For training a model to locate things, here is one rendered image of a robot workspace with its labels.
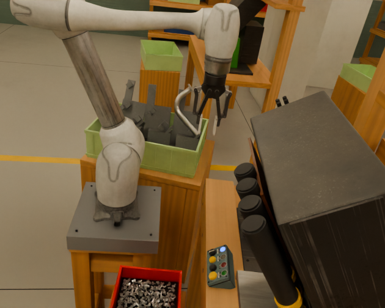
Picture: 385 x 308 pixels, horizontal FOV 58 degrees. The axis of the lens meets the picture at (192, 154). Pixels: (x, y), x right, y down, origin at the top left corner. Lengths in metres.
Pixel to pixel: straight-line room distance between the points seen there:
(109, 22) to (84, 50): 0.24
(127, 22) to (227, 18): 0.31
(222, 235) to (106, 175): 0.51
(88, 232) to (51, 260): 1.20
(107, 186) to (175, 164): 0.62
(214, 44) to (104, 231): 0.78
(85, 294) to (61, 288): 0.75
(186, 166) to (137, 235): 0.62
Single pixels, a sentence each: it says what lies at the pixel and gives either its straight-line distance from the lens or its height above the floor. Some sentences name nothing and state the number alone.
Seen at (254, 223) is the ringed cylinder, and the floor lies 1.54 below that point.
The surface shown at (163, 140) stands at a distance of 2.02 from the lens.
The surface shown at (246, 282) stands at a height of 1.13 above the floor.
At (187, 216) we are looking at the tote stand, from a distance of 1.99.
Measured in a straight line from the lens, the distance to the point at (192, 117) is 2.03.
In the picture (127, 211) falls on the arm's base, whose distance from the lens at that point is 1.42.
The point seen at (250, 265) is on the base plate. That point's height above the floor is 0.90.
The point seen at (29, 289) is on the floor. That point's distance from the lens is 2.44.
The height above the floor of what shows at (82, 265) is 0.73.
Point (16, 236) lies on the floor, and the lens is 2.76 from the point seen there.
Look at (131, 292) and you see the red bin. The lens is 1.24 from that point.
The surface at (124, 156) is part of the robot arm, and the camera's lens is 1.30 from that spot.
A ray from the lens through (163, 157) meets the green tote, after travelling 1.86.
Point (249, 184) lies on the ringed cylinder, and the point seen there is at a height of 1.54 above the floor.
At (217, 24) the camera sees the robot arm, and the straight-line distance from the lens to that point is 1.12.
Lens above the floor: 1.88
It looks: 31 degrees down
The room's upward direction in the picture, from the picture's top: 8 degrees clockwise
